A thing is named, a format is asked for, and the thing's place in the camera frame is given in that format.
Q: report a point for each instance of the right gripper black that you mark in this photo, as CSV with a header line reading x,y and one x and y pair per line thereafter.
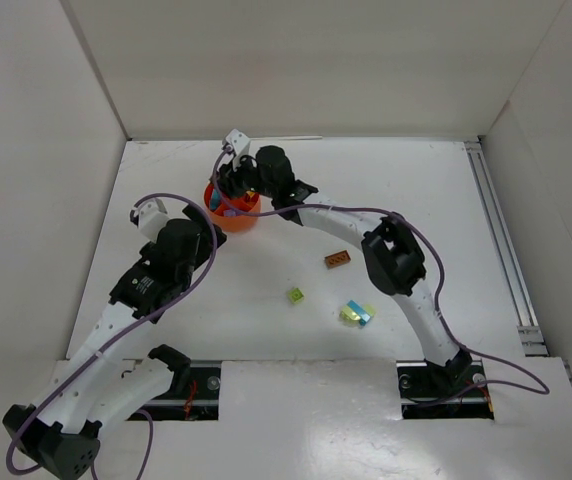
x,y
231,181

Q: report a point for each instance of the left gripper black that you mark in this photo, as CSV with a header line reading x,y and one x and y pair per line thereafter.
x,y
205,226

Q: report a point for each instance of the brown lego plate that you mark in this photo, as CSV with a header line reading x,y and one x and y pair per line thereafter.
x,y
337,259

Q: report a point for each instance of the lime green lego brick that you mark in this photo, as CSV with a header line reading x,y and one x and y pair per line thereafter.
x,y
295,295

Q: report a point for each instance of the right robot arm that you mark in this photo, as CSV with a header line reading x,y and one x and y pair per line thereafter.
x,y
394,260

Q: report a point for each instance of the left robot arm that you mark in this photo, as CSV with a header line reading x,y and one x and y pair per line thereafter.
x,y
62,430

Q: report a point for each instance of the orange round divided container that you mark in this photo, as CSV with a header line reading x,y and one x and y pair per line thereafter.
x,y
250,202

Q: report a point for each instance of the blue lego brick in container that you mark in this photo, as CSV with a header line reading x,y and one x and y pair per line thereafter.
x,y
214,201

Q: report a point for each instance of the pale yellow lego brick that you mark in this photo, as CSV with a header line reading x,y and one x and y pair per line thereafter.
x,y
343,315

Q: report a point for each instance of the turquoise lego brick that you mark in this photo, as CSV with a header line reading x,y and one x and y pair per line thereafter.
x,y
361,314

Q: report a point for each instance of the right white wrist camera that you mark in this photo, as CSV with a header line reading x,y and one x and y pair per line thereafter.
x,y
237,145

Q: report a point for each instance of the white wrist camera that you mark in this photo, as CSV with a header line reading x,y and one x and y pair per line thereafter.
x,y
237,145
150,218

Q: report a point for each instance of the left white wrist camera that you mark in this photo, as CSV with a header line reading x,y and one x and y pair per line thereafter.
x,y
150,218

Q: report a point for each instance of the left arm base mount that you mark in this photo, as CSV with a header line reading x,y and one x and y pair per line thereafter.
x,y
193,391

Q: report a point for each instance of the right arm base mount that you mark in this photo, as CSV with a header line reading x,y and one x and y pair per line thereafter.
x,y
423,397

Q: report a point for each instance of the aluminium rail right side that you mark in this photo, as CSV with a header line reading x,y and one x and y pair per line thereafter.
x,y
531,337

